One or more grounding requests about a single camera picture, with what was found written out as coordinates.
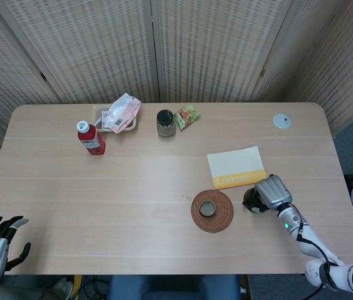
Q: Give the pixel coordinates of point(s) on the beige plastic food container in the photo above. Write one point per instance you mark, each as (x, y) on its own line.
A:
(132, 125)

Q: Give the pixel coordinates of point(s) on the white and yellow Lexicon book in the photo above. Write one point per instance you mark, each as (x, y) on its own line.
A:
(233, 162)

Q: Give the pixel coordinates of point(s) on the black screen hinge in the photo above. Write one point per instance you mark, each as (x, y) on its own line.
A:
(42, 76)

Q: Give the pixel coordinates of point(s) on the dark ceramic cup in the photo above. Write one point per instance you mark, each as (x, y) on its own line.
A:
(207, 208)

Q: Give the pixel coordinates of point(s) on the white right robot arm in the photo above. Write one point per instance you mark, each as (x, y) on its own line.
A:
(308, 237)

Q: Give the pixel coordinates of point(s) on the round brown woven coaster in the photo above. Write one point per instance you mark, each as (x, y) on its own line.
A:
(220, 222)

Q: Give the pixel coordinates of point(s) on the woven folding screen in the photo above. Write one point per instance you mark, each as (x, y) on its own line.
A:
(101, 47)

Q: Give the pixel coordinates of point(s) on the red NFC juice bottle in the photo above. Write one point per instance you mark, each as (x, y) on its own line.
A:
(92, 143)

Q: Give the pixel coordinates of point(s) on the pink and white snack bag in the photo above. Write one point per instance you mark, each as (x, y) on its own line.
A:
(121, 112)

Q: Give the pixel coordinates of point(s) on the green and orange snack packet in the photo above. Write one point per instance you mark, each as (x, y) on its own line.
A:
(187, 117)

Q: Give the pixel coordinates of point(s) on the blue chair seat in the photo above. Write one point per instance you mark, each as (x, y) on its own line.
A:
(173, 287)

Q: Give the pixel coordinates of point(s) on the brass screen hinge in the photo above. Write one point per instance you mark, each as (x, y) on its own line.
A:
(263, 73)

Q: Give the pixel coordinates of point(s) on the small black teapot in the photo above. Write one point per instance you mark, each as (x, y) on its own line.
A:
(250, 200)

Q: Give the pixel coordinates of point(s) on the glass jar with black lid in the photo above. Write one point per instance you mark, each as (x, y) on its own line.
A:
(165, 123)

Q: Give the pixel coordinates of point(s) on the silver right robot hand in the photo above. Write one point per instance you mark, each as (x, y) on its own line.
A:
(273, 192)

